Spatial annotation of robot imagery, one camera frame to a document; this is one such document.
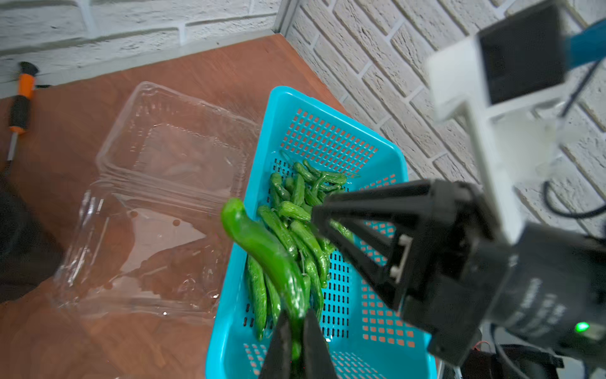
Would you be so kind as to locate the green peppers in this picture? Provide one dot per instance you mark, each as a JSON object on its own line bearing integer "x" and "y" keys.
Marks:
{"x": 292, "y": 193}

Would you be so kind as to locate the orange handled screwdriver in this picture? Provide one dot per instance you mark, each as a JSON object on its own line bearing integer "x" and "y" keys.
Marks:
{"x": 20, "y": 108}

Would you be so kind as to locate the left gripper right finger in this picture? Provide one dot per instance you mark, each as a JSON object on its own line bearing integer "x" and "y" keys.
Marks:
{"x": 316, "y": 361}

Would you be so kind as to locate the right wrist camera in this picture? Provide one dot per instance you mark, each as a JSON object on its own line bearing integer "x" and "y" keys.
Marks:
{"x": 493, "y": 79}

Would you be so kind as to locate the teal plastic basket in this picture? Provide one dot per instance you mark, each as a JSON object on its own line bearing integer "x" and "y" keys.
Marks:
{"x": 365, "y": 338}

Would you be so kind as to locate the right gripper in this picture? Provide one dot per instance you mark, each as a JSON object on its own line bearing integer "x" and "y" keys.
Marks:
{"x": 548, "y": 289}

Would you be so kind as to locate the clear clamshell container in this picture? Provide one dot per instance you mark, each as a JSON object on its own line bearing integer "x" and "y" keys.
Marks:
{"x": 149, "y": 237}

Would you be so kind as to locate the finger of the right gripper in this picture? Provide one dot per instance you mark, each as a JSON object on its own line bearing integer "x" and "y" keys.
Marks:
{"x": 377, "y": 217}

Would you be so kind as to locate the black plastic toolbox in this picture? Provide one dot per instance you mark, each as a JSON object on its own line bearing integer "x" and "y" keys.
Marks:
{"x": 29, "y": 253}

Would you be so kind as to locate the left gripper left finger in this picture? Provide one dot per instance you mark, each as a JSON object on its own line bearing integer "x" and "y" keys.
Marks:
{"x": 278, "y": 361}

